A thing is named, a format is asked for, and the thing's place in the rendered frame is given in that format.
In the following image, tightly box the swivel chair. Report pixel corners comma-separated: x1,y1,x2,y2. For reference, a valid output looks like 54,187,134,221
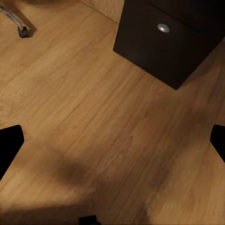
0,5,29,37

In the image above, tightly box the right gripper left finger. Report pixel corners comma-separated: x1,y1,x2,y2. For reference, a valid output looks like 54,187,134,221
0,125,24,181

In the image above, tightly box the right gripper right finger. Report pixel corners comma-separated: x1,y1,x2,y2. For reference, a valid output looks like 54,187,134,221
210,124,225,162

